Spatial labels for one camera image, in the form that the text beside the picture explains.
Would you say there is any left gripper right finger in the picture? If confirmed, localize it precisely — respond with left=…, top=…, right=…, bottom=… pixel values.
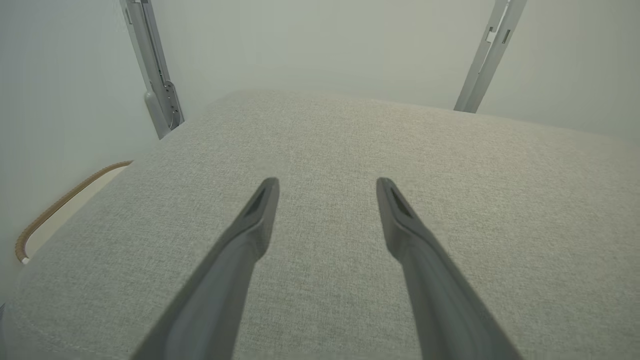
left=376, top=176, right=524, bottom=360

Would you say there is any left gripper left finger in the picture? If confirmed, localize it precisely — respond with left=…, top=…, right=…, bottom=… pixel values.
left=131, top=176, right=281, bottom=360

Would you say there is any cream perforated laundry basket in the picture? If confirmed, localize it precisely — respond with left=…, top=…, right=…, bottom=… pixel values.
left=15, top=160, right=134, bottom=265

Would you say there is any grey metal frame with foot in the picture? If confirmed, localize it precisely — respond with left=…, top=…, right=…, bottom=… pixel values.
left=120, top=0, right=185, bottom=140

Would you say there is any grey metal double post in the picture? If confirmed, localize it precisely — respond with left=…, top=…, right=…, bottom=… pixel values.
left=453, top=0, right=529, bottom=114

